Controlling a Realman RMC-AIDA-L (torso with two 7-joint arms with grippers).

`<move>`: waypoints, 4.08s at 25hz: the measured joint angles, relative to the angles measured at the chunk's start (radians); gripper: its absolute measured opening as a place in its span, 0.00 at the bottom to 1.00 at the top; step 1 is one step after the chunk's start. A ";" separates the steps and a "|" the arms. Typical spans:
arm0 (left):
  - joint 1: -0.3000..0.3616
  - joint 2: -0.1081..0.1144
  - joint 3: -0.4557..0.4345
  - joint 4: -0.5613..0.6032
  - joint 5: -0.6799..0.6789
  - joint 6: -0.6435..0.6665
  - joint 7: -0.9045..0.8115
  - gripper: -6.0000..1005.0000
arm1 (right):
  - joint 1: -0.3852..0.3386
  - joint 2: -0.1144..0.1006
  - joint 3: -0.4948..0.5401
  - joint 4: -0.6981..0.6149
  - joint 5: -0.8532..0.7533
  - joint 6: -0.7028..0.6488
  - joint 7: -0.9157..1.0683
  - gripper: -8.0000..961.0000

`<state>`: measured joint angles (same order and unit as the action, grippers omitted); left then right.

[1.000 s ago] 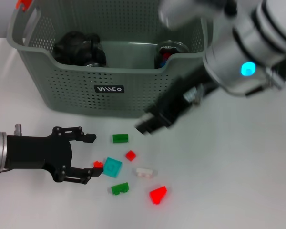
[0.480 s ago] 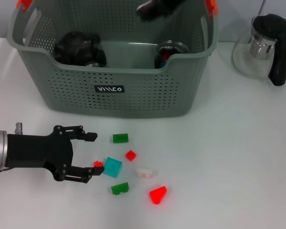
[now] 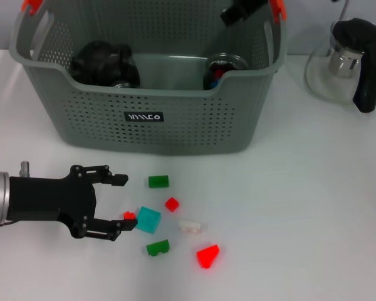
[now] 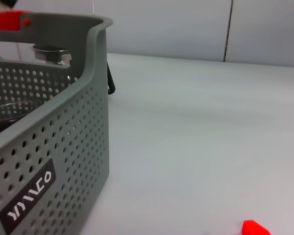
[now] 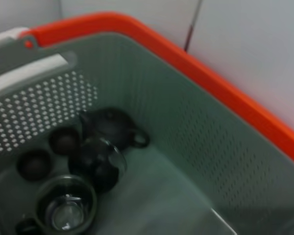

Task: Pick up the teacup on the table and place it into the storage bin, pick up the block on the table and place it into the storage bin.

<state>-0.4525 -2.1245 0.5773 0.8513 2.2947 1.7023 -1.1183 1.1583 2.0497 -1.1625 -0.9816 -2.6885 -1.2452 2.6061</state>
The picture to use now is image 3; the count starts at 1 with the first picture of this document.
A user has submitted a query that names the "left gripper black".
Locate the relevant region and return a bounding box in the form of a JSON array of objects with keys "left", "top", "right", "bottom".
[{"left": 8, "top": 164, "right": 140, "bottom": 243}]

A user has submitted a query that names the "dark red brick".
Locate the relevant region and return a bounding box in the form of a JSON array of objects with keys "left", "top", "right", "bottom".
[{"left": 212, "top": 61, "right": 228, "bottom": 81}]

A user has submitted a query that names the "bright red toy brick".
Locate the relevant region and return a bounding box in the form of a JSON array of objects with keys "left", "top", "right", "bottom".
[{"left": 196, "top": 243, "right": 221, "bottom": 270}]

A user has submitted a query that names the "grey-green perforated storage bin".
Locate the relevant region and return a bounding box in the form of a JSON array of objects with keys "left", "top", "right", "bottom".
[{"left": 8, "top": 0, "right": 288, "bottom": 156}]

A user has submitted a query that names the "teal square toy plate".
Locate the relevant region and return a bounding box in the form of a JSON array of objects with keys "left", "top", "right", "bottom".
[{"left": 134, "top": 206, "right": 162, "bottom": 235}]

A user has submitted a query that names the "green toy brick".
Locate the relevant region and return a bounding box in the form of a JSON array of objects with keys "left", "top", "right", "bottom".
[
  {"left": 145, "top": 239, "right": 170, "bottom": 257},
  {"left": 147, "top": 175, "right": 170, "bottom": 189}
]

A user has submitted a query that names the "small red square brick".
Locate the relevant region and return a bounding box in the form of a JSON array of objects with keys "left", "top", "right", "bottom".
[{"left": 164, "top": 196, "right": 180, "bottom": 213}]

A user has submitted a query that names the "white toy brick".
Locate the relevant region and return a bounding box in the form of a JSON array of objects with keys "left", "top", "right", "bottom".
[{"left": 178, "top": 220, "right": 206, "bottom": 235}]

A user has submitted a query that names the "black clay teapot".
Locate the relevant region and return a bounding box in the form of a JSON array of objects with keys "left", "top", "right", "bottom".
[{"left": 69, "top": 40, "right": 117, "bottom": 85}]

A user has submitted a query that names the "glass coffee pot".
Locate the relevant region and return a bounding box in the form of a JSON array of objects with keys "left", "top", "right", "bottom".
[{"left": 304, "top": 18, "right": 376, "bottom": 114}]

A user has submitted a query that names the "orange bin handle clip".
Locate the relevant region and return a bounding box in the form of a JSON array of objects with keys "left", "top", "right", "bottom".
[
  {"left": 21, "top": 0, "right": 44, "bottom": 15},
  {"left": 269, "top": 0, "right": 286, "bottom": 24}
]

